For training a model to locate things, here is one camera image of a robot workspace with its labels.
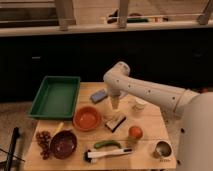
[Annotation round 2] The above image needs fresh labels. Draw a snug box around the blue sponge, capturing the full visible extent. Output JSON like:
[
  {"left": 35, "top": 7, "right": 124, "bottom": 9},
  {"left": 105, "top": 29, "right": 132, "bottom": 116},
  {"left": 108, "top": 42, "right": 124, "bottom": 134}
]
[{"left": 90, "top": 89, "right": 108, "bottom": 104}]

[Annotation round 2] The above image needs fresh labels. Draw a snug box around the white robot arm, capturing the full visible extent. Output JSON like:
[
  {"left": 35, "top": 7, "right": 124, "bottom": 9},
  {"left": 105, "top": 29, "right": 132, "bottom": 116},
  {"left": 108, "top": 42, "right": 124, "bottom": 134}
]
[{"left": 103, "top": 61, "right": 213, "bottom": 171}]

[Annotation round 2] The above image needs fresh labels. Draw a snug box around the red orange bowl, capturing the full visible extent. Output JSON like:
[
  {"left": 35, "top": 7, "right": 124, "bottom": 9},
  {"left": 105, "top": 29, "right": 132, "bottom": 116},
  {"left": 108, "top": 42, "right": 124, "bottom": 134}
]
[{"left": 73, "top": 106, "right": 102, "bottom": 132}]

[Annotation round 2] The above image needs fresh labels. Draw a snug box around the dark purple bowl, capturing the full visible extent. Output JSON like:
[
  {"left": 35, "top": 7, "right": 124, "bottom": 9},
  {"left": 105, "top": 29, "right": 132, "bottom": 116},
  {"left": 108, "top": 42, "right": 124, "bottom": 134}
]
[{"left": 50, "top": 130, "right": 77, "bottom": 159}]

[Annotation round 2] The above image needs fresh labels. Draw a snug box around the white paper cup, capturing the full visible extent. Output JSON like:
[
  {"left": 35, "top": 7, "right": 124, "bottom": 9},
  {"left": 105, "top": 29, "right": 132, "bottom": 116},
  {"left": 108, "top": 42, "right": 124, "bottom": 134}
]
[{"left": 133, "top": 98, "right": 147, "bottom": 111}]

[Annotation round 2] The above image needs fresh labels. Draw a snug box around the wooden block brush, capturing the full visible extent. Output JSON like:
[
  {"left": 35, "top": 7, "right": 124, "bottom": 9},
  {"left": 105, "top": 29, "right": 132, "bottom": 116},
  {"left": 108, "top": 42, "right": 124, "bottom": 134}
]
[{"left": 105, "top": 114, "right": 126, "bottom": 133}]

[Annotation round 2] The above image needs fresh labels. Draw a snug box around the orange red apple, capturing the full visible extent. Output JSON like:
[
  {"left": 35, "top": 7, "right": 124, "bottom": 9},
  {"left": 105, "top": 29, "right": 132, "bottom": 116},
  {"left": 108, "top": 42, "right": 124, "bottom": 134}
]
[{"left": 128, "top": 126, "right": 143, "bottom": 140}]

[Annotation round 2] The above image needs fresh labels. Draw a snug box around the green cucumber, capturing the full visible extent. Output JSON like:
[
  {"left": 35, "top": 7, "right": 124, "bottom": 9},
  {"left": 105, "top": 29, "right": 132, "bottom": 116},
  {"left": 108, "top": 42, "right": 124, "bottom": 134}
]
[{"left": 93, "top": 140, "right": 122, "bottom": 149}]

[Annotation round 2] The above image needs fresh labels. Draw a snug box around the green plastic tray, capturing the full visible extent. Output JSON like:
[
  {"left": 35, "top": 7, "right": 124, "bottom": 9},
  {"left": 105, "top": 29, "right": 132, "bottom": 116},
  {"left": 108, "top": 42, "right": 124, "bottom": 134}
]
[{"left": 29, "top": 76, "right": 81, "bottom": 120}]

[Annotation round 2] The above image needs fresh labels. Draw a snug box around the white dish brush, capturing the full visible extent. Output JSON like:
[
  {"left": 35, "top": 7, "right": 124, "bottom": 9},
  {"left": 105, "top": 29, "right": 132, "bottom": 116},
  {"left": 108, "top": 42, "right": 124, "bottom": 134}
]
[{"left": 84, "top": 148, "right": 133, "bottom": 163}]

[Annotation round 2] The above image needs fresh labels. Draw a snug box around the metal cup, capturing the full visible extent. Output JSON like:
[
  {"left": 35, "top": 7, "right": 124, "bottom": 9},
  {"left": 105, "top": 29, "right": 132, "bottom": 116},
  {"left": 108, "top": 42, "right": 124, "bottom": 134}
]
[{"left": 153, "top": 141, "right": 172, "bottom": 159}]

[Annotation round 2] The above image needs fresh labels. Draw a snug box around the bunch of red grapes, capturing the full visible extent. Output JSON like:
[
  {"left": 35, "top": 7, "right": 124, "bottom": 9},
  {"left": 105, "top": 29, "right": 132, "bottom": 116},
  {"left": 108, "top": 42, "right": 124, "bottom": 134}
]
[{"left": 36, "top": 131, "right": 51, "bottom": 160}]

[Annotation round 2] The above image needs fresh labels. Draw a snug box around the black tripod stand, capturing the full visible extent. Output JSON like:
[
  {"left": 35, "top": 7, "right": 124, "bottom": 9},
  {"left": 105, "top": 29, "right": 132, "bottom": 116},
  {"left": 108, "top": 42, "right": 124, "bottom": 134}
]
[{"left": 0, "top": 127, "right": 24, "bottom": 171}]

